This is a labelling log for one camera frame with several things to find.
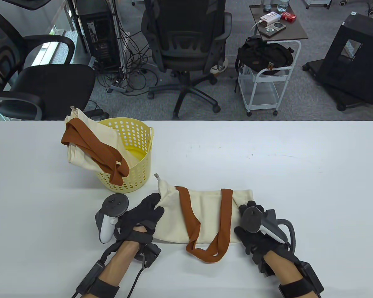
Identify brown square coaster set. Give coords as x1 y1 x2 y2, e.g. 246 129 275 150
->
257 21 287 39

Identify black computer tower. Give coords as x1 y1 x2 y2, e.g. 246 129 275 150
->
76 0 120 70

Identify white power bank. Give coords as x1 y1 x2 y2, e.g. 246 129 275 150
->
259 11 282 26

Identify black fabric seat office chair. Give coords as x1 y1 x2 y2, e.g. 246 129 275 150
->
0 3 109 121

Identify tangle of black cables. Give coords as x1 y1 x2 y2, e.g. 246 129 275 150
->
95 6 159 97

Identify aluminium frame post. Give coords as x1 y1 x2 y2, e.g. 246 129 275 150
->
107 0 126 87

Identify person's right hand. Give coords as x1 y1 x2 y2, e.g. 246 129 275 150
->
235 201 299 264

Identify white rolling cart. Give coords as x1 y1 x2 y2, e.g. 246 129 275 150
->
238 4 309 117

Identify purple flower print canvas bag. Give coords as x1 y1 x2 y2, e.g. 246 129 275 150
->
61 106 130 183

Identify black mesh office chair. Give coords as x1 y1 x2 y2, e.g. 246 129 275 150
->
141 0 233 120

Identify black wrist module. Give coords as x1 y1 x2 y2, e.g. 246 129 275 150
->
279 262 325 298
76 261 120 298

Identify yellow perforated plastic basket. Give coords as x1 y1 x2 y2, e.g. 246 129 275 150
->
96 117 154 193

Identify person's left forearm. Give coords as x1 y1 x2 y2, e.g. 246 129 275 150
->
84 239 141 298

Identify black right wrist module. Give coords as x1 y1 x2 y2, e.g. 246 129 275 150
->
279 262 325 298

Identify grey power strip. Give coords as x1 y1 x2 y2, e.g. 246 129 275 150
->
107 81 126 93

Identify black wheeled stand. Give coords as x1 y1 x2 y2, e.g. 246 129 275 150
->
302 12 373 111

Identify grey white hand controller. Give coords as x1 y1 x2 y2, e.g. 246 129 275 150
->
240 207 296 250
95 194 129 244

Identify red flower print canvas bag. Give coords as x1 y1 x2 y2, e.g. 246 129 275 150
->
154 174 255 264

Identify black backpack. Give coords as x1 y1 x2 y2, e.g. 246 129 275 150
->
235 37 294 93

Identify black left glove cable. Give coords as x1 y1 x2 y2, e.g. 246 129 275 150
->
128 267 143 298

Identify black left wrist module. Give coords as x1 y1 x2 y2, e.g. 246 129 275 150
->
76 261 120 298

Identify person's left hand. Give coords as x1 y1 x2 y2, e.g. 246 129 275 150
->
115 193 165 242

